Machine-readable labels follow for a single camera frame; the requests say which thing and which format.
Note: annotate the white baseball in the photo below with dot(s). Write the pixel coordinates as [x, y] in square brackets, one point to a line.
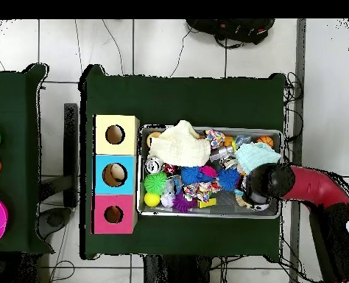
[167, 201]

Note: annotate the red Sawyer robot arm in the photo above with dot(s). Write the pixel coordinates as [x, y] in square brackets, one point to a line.
[313, 185]

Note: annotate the dark green tablecloth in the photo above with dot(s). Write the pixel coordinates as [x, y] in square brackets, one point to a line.
[15, 118]
[109, 94]

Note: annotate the colourful knotted cloth toy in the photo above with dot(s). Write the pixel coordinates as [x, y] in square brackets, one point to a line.
[198, 190]

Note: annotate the cream yellow cloth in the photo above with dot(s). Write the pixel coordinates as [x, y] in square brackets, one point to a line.
[177, 144]

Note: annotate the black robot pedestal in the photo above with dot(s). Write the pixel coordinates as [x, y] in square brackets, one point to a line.
[174, 271]

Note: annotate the yellow ball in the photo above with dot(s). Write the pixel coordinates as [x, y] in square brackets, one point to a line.
[151, 199]

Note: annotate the small orange basketball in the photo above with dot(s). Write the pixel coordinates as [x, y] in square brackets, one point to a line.
[265, 141]

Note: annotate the multicolour spiky caterpillar toy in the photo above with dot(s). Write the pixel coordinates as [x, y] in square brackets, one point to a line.
[207, 172]

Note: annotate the black backpack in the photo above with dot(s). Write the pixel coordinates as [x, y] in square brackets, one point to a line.
[236, 29]

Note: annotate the shallow mesh bin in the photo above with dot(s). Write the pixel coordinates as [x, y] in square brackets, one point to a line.
[221, 210]

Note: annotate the crushed silver can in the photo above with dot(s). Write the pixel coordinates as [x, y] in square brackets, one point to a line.
[153, 164]

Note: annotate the mint green cloth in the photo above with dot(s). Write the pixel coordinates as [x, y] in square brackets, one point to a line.
[251, 156]

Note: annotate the wooden box with three holes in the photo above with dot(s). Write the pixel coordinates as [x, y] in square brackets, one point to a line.
[127, 200]

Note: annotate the black stand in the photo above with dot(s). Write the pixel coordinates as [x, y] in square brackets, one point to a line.
[70, 147]

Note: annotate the green spiky ball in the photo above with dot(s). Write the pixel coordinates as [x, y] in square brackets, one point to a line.
[156, 182]

